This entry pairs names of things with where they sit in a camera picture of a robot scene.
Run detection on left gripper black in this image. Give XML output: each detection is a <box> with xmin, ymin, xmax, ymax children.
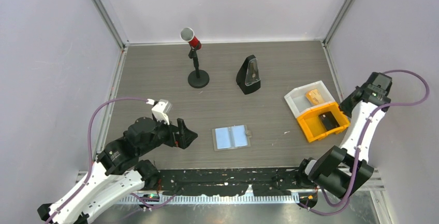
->
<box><xmin>139</xmin><ymin>114</ymin><xmax>198</xmax><ymax>156</ymax></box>

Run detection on yellow plastic bin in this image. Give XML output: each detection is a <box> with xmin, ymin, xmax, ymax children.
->
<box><xmin>297</xmin><ymin>102</ymin><xmax>350</xmax><ymax>143</ymax></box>

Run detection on black metronome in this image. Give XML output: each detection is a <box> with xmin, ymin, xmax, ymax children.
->
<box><xmin>236</xmin><ymin>55</ymin><xmax>261</xmax><ymax>95</ymax></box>

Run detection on aluminium rail frame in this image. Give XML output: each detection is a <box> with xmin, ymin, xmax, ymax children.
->
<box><xmin>72</xmin><ymin>167</ymin><xmax>385</xmax><ymax>206</ymax></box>

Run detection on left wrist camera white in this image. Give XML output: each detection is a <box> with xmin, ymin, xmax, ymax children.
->
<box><xmin>146</xmin><ymin>99</ymin><xmax>172</xmax><ymax>125</ymax></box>

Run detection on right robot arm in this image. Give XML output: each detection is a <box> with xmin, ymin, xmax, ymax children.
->
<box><xmin>295</xmin><ymin>72</ymin><xmax>392</xmax><ymax>200</ymax></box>

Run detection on red microphone on stand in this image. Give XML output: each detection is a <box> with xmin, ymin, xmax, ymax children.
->
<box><xmin>180</xmin><ymin>27</ymin><xmax>210</xmax><ymax>88</ymax></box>

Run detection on orange card in white bin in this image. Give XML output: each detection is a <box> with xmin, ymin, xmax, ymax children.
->
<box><xmin>305</xmin><ymin>88</ymin><xmax>326</xmax><ymax>106</ymax></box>

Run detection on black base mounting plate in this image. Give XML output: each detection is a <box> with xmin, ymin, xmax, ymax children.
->
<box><xmin>143</xmin><ymin>167</ymin><xmax>318</xmax><ymax>207</ymax></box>

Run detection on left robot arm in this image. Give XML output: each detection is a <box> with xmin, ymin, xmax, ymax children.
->
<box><xmin>37</xmin><ymin>117</ymin><xmax>198</xmax><ymax>223</ymax></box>

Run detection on grey card holder wallet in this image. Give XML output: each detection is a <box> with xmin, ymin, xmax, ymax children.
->
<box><xmin>212</xmin><ymin>125</ymin><xmax>252</xmax><ymax>152</ymax></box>

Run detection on white plastic bin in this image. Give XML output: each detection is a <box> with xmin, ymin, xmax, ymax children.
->
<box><xmin>284</xmin><ymin>81</ymin><xmax>335</xmax><ymax>118</ymax></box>

